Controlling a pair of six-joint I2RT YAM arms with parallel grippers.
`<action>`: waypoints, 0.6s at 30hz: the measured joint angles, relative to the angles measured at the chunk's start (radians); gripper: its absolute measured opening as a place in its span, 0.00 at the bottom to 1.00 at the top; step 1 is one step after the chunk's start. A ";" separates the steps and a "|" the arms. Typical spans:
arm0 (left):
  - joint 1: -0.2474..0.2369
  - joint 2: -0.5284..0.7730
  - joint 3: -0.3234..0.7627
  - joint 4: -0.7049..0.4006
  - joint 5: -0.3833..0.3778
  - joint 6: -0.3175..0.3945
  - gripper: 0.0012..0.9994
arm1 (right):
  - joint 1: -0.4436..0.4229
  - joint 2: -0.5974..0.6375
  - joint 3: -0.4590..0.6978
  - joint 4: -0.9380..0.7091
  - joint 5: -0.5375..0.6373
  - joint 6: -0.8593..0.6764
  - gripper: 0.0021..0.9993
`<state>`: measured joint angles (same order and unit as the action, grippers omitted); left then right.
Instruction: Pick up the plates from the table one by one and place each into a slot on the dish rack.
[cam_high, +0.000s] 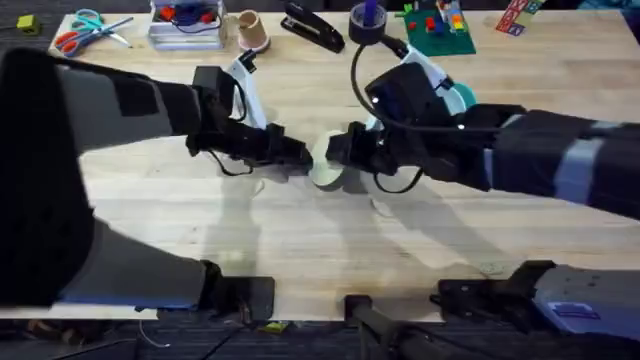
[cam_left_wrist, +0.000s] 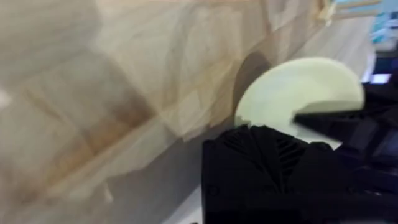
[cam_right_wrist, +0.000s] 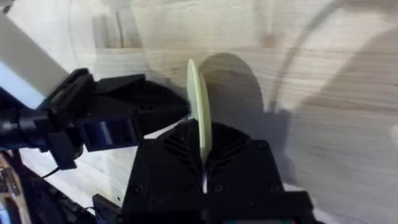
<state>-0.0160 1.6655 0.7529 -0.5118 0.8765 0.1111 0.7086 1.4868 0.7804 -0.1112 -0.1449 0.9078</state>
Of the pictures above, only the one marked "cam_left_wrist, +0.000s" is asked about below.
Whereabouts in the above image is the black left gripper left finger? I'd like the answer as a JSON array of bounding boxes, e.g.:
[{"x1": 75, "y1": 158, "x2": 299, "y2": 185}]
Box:
[{"x1": 201, "y1": 124, "x2": 284, "y2": 224}]

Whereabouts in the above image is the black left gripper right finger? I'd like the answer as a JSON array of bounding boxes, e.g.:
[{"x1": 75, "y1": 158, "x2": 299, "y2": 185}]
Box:
[{"x1": 275, "y1": 136, "x2": 358, "y2": 224}]

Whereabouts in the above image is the pale cream round plate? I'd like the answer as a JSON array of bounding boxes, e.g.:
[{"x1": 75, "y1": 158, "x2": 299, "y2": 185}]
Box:
[{"x1": 233, "y1": 57, "x2": 365, "y2": 151}]

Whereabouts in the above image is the blue and white box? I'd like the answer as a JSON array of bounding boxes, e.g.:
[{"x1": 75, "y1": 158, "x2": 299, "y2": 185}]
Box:
[{"x1": 369, "y1": 0, "x2": 398, "y2": 50}]

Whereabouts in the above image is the pale wooden frame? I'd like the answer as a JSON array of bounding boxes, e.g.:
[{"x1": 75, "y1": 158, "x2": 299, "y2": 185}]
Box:
[{"x1": 317, "y1": 0, "x2": 385, "y2": 22}]

